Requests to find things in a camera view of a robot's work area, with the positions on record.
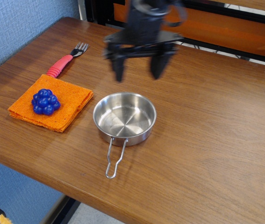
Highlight black table leg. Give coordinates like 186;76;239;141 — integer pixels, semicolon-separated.
40;195;80;224

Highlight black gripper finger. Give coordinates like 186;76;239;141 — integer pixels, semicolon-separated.
150;50;173;79
111;57;126;82

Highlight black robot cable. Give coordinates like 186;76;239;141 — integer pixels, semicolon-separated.
167;2;189;28

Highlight silver metal pan with handle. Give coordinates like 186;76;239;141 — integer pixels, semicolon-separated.
93;92;157;179

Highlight orange folded cloth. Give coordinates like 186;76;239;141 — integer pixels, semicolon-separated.
8;75;93;133

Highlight red handled black fork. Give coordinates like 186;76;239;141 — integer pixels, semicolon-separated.
46;42;89;78

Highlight black metal frame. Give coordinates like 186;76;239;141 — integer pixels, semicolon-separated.
85;0;265;62

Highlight blue toy berry cluster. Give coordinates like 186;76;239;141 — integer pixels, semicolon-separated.
31;89;61;116

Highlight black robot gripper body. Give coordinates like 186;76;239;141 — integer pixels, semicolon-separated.
104;0;184;60

